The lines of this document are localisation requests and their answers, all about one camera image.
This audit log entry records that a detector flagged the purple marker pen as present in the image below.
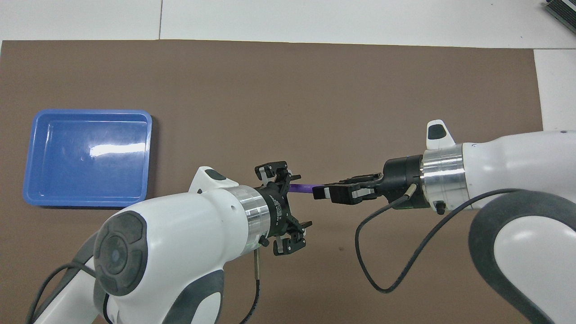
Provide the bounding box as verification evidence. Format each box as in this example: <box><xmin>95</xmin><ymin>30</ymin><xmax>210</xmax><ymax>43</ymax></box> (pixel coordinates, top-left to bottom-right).
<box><xmin>288</xmin><ymin>183</ymin><xmax>325</xmax><ymax>195</ymax></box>

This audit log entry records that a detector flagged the grey ribbed device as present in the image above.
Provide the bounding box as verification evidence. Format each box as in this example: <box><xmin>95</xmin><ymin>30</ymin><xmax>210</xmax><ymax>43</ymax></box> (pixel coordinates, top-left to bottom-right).
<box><xmin>542</xmin><ymin>0</ymin><xmax>576</xmax><ymax>27</ymax></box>

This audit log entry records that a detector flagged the brown table mat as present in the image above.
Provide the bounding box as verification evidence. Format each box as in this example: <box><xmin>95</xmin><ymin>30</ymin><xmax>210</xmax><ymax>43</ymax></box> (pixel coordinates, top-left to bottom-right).
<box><xmin>0</xmin><ymin>40</ymin><xmax>567</xmax><ymax>324</ymax></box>

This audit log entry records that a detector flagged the blue plastic tray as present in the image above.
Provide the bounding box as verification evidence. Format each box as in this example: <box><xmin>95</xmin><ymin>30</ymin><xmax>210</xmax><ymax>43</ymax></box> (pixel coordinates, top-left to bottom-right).
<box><xmin>22</xmin><ymin>109</ymin><xmax>153</xmax><ymax>208</ymax></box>

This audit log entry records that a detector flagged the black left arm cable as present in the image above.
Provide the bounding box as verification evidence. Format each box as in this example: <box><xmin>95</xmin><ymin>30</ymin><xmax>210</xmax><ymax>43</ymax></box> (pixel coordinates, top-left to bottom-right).
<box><xmin>27</xmin><ymin>247</ymin><xmax>264</xmax><ymax>324</ymax></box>

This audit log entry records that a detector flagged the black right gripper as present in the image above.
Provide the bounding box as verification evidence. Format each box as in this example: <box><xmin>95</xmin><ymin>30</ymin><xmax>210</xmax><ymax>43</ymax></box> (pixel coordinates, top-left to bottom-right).
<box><xmin>313</xmin><ymin>155</ymin><xmax>431</xmax><ymax>211</ymax></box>

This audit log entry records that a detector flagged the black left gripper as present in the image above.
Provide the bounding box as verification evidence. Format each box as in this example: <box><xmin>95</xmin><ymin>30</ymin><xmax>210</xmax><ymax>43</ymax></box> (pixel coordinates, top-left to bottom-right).
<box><xmin>255</xmin><ymin>161</ymin><xmax>313</xmax><ymax>257</ymax></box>

